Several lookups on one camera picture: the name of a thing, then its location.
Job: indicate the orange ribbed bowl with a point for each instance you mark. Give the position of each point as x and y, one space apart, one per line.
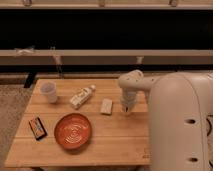
73 131

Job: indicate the dark snack packet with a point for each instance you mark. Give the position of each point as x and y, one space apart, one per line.
37 128

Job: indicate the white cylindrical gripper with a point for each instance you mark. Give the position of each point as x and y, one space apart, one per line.
128 100

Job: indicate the white sponge block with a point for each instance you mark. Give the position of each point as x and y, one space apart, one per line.
106 107

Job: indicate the white plastic bottle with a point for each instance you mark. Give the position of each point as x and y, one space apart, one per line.
82 96

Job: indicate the wooden table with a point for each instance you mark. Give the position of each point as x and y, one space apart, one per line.
117 139

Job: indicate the grey wall rail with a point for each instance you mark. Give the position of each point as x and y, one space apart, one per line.
19 57

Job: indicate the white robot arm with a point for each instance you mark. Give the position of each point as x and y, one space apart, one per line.
178 105

